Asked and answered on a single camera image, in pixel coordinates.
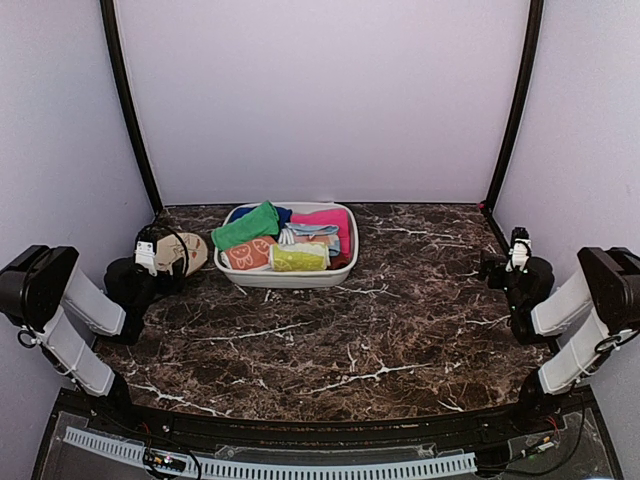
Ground green microfiber towel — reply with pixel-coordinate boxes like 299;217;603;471
211;201;280;251

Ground cream yellow-green patterned towel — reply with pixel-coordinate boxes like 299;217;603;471
269;242;330;272

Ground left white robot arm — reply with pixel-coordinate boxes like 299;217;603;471
1;241;189;436

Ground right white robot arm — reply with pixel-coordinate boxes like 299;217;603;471
479;241;639;434

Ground orange cartoon rolled towel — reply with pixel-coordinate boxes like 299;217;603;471
220;236;276;271

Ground blue rolled towel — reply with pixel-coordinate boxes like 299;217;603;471
229;206;293;229

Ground light blue striped towel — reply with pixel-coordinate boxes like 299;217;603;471
277;222;341;257

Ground small circuit board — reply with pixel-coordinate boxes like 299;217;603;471
142;449;187;474

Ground pink rolled towel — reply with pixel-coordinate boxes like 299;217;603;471
290;208;352;270

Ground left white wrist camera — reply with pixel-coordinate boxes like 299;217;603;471
135;240;157;277

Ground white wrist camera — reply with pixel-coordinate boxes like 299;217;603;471
505;227;532;273
135;240;157;277

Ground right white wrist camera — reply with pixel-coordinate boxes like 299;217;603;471
505;227;532;273

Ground white slotted cable duct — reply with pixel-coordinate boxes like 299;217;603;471
62;425;479;480

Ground right black frame post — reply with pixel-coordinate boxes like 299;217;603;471
482;0;545;218

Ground black frame post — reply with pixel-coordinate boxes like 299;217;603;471
482;0;545;218
99;0;164;215

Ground left black frame post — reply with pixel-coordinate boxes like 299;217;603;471
99;0;164;215

